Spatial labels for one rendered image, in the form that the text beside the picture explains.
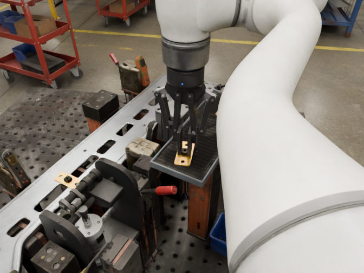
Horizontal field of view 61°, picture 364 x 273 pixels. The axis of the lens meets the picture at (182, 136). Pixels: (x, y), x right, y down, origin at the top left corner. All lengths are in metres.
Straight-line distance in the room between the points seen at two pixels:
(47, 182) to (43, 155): 0.58
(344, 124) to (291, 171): 2.92
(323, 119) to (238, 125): 2.85
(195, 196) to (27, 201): 0.48
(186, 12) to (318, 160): 0.39
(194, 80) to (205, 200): 0.47
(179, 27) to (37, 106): 1.44
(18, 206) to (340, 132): 2.56
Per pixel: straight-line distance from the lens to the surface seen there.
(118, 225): 0.88
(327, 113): 3.16
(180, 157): 0.74
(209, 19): 0.54
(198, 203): 1.00
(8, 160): 0.98
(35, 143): 1.63
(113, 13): 4.68
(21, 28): 3.23
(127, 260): 0.70
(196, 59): 0.57
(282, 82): 0.27
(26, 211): 0.94
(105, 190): 0.70
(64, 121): 1.72
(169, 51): 0.57
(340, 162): 0.18
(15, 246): 0.88
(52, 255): 0.69
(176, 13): 0.53
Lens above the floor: 1.68
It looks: 40 degrees down
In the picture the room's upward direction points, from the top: straight up
